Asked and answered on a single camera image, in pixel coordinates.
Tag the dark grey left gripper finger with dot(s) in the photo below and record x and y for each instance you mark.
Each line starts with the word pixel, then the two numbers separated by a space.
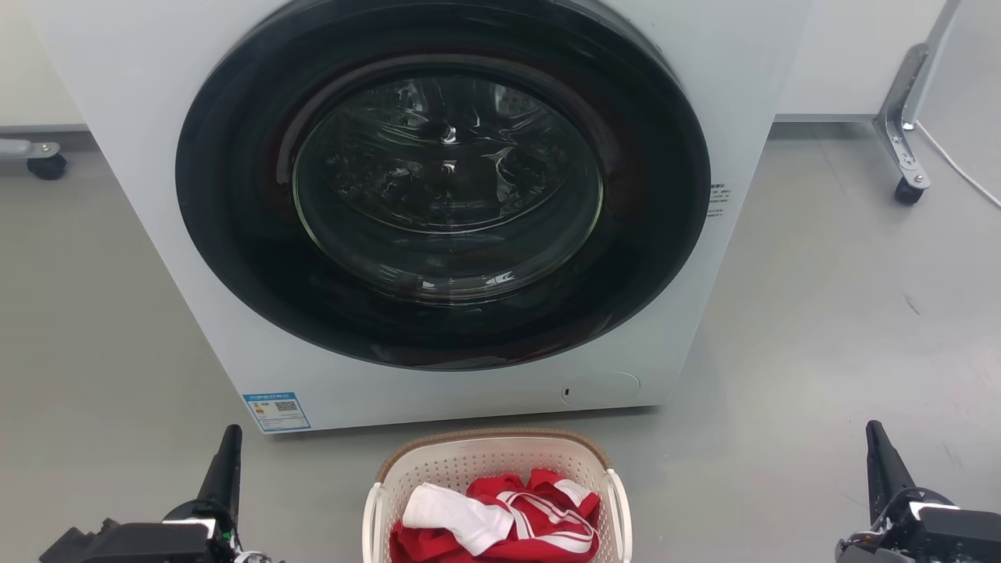
pixel 223 473

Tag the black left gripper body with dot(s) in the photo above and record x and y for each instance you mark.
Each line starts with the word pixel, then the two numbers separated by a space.
pixel 148 543

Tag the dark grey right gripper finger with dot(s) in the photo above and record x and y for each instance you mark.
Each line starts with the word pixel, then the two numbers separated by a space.
pixel 884 469

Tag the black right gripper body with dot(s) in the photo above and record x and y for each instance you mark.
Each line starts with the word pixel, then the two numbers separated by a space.
pixel 954 536

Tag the cream perforated laundry basket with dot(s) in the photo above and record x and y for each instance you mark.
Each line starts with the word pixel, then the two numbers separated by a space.
pixel 469 460

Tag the blue energy label sticker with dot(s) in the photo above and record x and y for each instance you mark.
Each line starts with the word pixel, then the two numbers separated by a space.
pixel 275 412

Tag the black round washer door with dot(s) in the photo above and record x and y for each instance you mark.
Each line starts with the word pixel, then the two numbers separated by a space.
pixel 235 234

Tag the white front-load washing machine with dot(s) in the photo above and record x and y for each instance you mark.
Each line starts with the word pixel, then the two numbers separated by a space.
pixel 148 234

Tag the black caster wheel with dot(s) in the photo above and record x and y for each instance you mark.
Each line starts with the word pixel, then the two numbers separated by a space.
pixel 48 167
pixel 908 192

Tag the round white filter cover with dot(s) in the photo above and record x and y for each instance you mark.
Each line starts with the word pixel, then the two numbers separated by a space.
pixel 606 388

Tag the red garment with white stripes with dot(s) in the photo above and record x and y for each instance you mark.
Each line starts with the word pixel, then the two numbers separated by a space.
pixel 539 541

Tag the grey metal foot bar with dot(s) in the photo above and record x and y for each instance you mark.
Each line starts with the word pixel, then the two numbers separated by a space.
pixel 23 148

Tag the white partition panel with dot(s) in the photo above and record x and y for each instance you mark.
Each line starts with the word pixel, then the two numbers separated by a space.
pixel 970 78

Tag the grey metal support bracket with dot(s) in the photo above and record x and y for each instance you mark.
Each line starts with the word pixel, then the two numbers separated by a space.
pixel 899 117

